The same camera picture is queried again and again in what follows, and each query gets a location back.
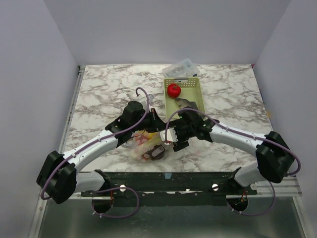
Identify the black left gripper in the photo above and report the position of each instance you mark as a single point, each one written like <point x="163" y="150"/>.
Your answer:
<point x="157" y="123"/>

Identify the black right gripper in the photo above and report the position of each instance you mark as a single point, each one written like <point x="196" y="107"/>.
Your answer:
<point x="180" y="136"/>

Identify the clear zip top bag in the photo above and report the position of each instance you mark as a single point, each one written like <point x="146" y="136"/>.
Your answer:
<point x="137" y="152"/>

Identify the grey fake fish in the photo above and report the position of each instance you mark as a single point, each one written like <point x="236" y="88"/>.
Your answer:
<point x="183" y="103"/>

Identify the red fake apple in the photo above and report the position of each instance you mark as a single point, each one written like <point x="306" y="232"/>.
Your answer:
<point x="173" y="91"/>

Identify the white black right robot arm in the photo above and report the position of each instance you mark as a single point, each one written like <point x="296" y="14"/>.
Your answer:
<point x="273" y="156"/>

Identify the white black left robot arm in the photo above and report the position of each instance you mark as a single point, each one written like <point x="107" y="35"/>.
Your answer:
<point x="61" y="174"/>

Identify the yellow fake pepper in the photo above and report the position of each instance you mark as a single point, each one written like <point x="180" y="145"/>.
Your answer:
<point x="142" y="137"/>

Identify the dark purple fake food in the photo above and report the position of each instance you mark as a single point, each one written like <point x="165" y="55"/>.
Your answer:
<point x="155" y="154"/>

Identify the green perforated plastic basket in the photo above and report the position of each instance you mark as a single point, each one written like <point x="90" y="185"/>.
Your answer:
<point x="190" y="90"/>

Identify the clear plastic organizer box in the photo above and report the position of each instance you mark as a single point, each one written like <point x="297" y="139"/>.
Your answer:
<point x="184" y="68"/>

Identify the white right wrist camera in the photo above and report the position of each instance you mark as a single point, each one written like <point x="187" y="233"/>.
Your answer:
<point x="168" y="136"/>

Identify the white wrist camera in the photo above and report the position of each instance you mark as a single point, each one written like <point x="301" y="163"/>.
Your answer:
<point x="149" y="101"/>
<point x="168" y="136"/>

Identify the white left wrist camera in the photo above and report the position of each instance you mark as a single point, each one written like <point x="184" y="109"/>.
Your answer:
<point x="149" y="101"/>

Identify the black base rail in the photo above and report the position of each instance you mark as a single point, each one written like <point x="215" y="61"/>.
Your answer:
<point x="171" y="189"/>

